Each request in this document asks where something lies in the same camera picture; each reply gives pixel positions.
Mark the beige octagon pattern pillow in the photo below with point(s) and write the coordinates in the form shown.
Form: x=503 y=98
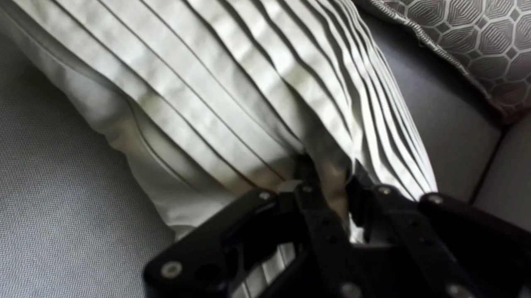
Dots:
x=470 y=38

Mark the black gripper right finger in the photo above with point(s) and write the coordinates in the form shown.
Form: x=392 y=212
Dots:
x=458 y=242

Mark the light grey couch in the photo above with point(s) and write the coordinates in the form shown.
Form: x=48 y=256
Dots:
x=55 y=220

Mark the white pleated pillow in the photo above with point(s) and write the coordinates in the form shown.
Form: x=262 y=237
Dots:
x=221 y=83

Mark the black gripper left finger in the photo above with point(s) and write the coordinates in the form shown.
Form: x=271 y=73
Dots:
x=204 y=248

